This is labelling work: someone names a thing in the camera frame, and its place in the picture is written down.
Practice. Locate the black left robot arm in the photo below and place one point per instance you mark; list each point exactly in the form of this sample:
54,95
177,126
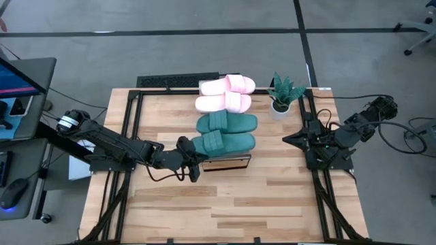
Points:
112,143

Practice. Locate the pink rubber slide sandal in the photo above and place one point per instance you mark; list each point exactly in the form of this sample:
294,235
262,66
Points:
225,85
218,102

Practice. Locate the computer monitor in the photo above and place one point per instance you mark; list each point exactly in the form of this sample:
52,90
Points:
13,83

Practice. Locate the black desk gadget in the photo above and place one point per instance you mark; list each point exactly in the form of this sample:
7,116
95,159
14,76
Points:
3,115

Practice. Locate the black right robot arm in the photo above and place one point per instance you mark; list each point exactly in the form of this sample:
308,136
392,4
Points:
356,131

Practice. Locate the grey office desk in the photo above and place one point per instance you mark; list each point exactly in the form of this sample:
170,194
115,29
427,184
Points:
24,160
41,78

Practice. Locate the grey office chair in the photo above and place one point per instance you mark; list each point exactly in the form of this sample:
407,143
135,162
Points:
413,24

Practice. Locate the black computer mouse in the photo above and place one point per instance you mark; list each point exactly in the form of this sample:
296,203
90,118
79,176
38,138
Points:
13,194

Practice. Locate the wooden shelf black metal frame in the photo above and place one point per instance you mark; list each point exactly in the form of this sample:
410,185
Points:
225,164

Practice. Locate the black smartphone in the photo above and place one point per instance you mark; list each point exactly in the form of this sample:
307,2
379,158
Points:
19,106

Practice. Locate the blue desk mat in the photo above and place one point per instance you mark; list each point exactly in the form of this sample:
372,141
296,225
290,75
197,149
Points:
20,126

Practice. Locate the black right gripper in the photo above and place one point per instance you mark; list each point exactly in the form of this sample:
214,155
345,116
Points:
318,137

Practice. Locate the grey chair base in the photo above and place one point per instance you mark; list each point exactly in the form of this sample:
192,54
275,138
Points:
430,131

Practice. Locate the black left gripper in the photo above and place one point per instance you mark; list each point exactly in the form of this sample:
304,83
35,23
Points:
182,156

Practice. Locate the black desk support bar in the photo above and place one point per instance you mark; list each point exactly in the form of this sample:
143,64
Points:
47,131

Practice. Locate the black castor wheel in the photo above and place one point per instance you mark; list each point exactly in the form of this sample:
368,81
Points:
46,218

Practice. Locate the green rubber slide sandal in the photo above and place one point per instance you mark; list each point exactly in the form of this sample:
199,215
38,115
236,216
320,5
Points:
231,123
225,143

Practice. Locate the black table edge bracket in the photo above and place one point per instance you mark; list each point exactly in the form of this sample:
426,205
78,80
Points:
169,241
257,240

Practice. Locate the white box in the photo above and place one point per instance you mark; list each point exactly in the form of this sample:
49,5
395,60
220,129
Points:
78,170

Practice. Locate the black keyboard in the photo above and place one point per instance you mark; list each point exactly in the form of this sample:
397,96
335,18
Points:
4,168
177,81

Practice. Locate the black aluminium table frame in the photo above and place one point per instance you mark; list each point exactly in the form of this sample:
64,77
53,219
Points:
261,91

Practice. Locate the artificial plant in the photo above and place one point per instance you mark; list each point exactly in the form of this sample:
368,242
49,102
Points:
282,98

